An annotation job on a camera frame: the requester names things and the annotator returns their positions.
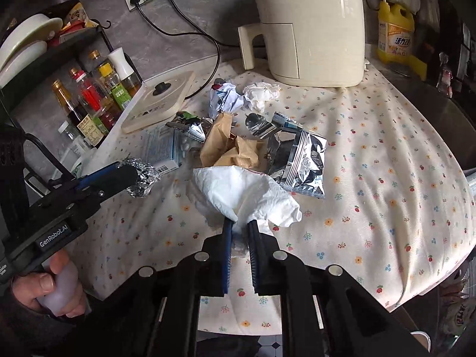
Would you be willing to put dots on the aluminium foil ball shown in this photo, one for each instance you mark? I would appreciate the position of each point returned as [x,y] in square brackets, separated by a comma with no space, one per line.
[143,176]

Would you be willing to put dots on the white paper towel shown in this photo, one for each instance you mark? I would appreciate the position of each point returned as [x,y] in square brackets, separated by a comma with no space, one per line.
[245,193]

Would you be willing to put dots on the silver foil snack packet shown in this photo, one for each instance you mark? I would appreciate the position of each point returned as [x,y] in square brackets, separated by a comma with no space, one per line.
[303,163]

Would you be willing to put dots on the crumpled silver wrapper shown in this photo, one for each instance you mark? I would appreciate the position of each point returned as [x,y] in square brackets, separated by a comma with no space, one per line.
[262,124]

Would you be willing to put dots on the black dish rack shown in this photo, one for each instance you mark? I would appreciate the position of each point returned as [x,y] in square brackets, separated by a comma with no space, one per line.
[465,48]

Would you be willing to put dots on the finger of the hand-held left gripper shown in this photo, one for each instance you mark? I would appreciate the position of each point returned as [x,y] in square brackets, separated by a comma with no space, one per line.
[100,176]
[119,184]

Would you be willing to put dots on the brown paper bag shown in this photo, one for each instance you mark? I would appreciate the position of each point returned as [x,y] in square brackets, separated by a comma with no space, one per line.
[223,141]

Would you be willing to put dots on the yellow sponge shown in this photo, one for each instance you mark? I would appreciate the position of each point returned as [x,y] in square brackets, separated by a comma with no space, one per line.
[419,67]

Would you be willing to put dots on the dark soy sauce bottle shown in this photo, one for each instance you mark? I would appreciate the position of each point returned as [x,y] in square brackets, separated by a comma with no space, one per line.
[80,119]

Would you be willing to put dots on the person's left hand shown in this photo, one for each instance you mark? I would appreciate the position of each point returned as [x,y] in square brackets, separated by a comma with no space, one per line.
[31,286]

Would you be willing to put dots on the orange snack packet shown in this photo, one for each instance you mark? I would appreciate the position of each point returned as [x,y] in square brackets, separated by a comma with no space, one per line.
[78,16]

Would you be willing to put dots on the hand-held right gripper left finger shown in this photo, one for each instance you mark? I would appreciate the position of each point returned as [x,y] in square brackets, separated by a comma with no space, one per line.
[227,256]

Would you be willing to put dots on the gold cap glass bottle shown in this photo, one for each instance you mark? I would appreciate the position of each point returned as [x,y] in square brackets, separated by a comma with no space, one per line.
[96,61]

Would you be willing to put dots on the cream air fryer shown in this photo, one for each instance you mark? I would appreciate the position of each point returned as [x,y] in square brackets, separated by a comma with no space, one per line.
[308,26]

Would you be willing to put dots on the black metal condiment rack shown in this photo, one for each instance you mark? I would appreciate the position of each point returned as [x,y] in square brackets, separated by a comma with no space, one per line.
[63,46]

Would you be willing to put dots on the yellow cap green label bottle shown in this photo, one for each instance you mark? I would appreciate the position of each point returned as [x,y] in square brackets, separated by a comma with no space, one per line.
[115,89]

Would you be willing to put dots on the pill blister pack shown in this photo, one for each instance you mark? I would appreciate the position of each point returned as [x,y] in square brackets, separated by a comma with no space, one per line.
[187,148]

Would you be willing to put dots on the colourful printed bag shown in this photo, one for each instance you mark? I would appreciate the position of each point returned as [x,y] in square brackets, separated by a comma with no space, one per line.
[459,308]

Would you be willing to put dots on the floral tablecloth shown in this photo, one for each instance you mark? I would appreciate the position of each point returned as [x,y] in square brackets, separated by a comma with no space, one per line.
[372,178]

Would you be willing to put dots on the white cap oil bottle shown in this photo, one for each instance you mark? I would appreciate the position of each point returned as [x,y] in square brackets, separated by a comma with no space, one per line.
[122,65]

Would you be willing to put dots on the clear glass jar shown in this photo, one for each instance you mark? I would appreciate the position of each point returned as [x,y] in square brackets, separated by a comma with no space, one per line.
[72,141]

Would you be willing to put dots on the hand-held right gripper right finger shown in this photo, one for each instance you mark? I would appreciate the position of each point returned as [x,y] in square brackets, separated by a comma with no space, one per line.
[253,256]

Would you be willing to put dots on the red cap sauce bottle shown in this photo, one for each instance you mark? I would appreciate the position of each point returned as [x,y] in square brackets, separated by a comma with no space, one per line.
[93,98]

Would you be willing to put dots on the white plate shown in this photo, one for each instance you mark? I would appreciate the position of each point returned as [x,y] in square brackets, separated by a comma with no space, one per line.
[22,59]
[26,31]

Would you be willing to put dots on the green silver wrapper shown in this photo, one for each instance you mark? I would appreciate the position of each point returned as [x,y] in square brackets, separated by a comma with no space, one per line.
[191,126]

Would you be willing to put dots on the white tissue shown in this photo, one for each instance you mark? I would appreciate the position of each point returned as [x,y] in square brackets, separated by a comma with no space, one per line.
[260,93]

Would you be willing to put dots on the stainless steel sink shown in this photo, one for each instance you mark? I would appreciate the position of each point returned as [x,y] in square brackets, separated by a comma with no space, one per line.
[438,126]

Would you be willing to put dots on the yellow detergent bottle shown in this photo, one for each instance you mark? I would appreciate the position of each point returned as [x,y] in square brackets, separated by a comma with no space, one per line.
[395,26]

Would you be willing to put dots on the crumpled white blue paper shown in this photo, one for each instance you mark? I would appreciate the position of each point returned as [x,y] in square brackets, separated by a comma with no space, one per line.
[225,98]

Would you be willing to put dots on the grey printed cardboard box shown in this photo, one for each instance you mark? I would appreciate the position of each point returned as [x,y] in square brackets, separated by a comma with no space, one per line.
[160,148]

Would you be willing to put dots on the small pink wrapped bottle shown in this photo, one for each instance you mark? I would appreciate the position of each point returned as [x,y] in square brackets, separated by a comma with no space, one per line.
[445,76]

